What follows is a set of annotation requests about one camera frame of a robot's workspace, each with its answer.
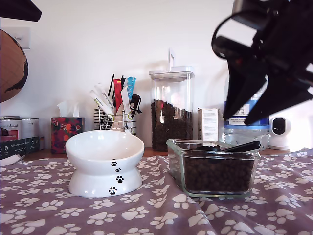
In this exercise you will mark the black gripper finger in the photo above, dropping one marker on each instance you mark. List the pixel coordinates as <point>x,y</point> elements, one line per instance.
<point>242,85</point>
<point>276,98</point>
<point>17,9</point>

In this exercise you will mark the black plastic measuring scoop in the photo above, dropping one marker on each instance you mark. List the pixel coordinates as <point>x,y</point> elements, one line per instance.
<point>244,147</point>

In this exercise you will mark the dry brown cat kibble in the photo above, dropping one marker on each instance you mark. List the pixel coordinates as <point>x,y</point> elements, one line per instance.
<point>215,176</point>

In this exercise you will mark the white ceramic paw-print cat bowl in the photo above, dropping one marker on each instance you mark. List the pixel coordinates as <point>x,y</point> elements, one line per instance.
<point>102,156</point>

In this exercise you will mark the large water bottle blue label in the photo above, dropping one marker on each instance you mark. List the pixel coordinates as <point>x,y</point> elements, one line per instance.
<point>244,134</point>

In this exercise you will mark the small white carton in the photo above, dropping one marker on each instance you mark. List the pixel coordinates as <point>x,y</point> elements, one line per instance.
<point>207,122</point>

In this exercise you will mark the brown round globe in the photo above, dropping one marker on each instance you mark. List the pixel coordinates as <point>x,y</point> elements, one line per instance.
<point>12,68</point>

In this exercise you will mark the clear kibble jar white lid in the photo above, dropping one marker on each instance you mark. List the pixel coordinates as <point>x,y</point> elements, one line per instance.
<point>171,85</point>

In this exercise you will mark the clear rectangular glass dish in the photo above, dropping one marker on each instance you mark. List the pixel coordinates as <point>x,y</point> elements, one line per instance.
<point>173,156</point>

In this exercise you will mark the blue stick sachet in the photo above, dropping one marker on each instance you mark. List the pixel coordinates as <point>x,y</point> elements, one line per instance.
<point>130,85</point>

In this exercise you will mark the tin can pink label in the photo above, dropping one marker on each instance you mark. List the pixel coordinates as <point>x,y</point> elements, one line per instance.
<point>9,127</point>

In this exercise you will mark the tin can white label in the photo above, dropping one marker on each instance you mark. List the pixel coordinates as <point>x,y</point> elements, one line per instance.
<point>29,127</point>

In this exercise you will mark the plain white stick sachet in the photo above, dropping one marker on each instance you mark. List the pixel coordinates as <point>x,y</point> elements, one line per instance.
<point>124,102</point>

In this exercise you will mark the thin black stick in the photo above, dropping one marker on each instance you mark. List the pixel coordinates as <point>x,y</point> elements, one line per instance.
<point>110,84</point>

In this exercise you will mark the white sachet black print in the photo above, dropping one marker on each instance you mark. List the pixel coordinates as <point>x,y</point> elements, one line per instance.
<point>102,94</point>

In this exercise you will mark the white sachet green print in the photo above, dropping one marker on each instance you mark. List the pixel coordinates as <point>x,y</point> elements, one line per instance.
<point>97,100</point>

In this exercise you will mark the red stick sachet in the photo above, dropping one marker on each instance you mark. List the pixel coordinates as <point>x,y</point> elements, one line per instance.
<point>118,95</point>

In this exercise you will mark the floral tissue box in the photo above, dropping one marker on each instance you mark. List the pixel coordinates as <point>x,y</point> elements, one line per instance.
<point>66,132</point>

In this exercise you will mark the dark green cardboard box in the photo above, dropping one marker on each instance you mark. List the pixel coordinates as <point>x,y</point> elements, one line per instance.
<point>19,147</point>

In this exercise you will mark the white flat dish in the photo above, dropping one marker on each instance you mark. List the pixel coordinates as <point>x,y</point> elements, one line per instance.
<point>9,160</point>

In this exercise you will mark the purple paw-print cloth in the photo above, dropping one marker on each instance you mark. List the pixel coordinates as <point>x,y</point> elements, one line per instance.
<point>146,215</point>

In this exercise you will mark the white wall switch plate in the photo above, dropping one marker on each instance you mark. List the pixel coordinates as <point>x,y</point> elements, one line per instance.
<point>24,36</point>

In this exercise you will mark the small white round camera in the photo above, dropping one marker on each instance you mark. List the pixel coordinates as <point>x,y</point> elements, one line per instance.
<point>278,142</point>

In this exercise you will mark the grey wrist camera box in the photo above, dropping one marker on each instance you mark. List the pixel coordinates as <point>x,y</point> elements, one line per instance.
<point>249,12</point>

